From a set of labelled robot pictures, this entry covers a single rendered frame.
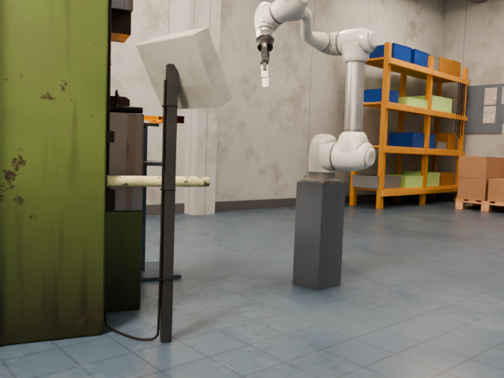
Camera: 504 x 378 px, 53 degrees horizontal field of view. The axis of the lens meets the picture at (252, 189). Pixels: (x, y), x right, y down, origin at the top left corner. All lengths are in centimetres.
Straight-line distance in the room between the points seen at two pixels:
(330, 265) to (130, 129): 136
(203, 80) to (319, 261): 136
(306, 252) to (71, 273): 136
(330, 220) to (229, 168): 373
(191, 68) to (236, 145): 466
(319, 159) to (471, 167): 560
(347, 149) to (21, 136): 160
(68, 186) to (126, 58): 381
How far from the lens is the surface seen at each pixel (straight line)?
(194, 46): 187
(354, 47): 281
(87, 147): 206
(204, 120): 597
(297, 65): 737
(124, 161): 237
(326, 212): 285
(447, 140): 952
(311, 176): 289
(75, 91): 207
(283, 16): 244
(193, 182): 220
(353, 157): 274
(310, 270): 291
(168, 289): 203
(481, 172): 823
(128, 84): 574
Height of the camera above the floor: 76
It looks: 4 degrees down
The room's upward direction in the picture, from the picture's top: 2 degrees clockwise
